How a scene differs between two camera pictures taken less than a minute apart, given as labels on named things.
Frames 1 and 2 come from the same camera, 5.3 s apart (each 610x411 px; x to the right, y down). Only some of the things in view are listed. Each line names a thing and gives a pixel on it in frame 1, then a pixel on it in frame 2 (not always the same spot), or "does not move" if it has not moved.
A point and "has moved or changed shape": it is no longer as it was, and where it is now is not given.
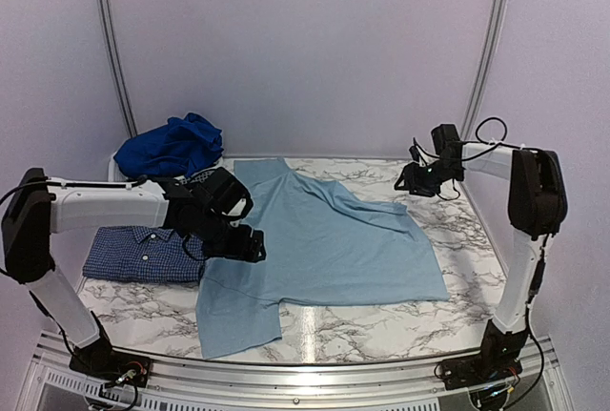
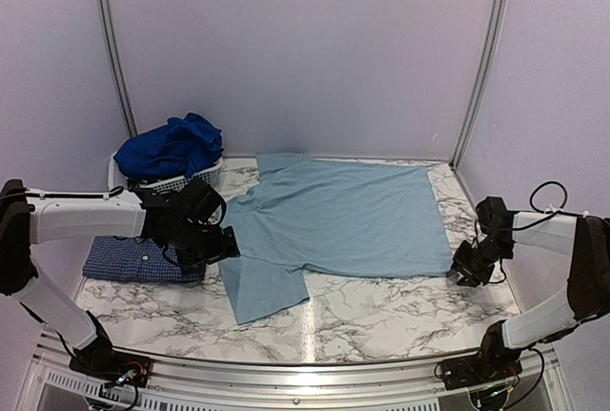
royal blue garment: [178, 148] does not move
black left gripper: [239, 251] → [218, 250]
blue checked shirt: [139, 254] does not move
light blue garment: [323, 247] has moved or changed shape
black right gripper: [412, 181] → [460, 264]
